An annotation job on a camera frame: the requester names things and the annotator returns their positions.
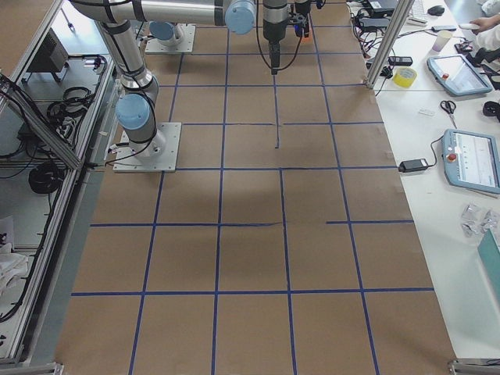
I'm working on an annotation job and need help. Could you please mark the paper cup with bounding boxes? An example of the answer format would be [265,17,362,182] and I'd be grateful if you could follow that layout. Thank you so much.
[431,30,453,52]

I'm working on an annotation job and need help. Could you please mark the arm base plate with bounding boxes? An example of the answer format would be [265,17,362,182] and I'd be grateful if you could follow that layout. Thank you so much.
[112,123,182,173]
[145,23,196,55]

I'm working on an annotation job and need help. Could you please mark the orange foam block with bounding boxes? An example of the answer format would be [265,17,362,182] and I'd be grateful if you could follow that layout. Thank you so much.
[301,16,310,39]

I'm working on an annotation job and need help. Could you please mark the blue teach pendant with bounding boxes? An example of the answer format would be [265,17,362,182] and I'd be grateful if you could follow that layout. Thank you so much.
[441,129,499,195]
[427,55,492,97]

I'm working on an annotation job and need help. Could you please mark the yellow tape roll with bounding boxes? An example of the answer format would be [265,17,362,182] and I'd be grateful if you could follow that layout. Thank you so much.
[393,66,417,88]

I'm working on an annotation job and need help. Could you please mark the aluminium frame post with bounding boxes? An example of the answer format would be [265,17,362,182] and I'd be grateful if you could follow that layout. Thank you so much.
[365,0,413,89]

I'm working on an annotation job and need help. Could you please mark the black scissors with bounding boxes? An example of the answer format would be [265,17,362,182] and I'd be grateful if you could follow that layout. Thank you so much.
[440,100,458,129]

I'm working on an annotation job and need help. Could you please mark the black power adapter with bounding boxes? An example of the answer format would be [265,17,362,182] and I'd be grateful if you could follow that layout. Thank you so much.
[398,159,429,173]

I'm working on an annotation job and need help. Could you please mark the person's hand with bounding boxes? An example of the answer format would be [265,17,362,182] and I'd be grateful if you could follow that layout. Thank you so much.
[470,17,496,34]

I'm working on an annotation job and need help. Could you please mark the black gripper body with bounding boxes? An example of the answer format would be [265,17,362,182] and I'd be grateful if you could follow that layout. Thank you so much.
[263,17,288,57]
[292,0,311,38]

